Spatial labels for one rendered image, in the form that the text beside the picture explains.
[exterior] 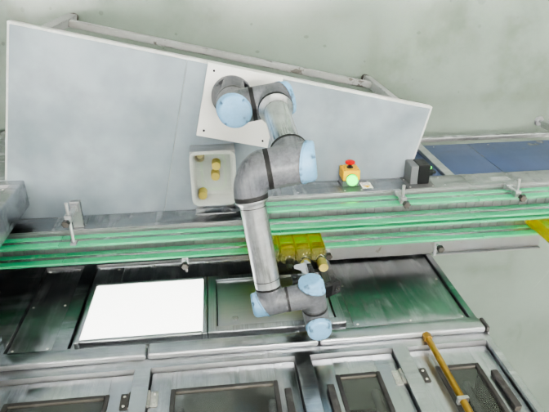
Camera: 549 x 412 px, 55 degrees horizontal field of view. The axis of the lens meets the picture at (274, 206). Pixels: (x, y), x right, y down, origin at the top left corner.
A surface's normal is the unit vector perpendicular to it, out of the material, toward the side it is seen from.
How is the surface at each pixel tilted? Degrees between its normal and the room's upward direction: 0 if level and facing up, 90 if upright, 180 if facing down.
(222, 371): 90
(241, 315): 90
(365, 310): 90
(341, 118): 0
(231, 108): 8
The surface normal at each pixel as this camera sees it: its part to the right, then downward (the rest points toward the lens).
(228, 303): 0.00, -0.90
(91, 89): 0.11, 0.43
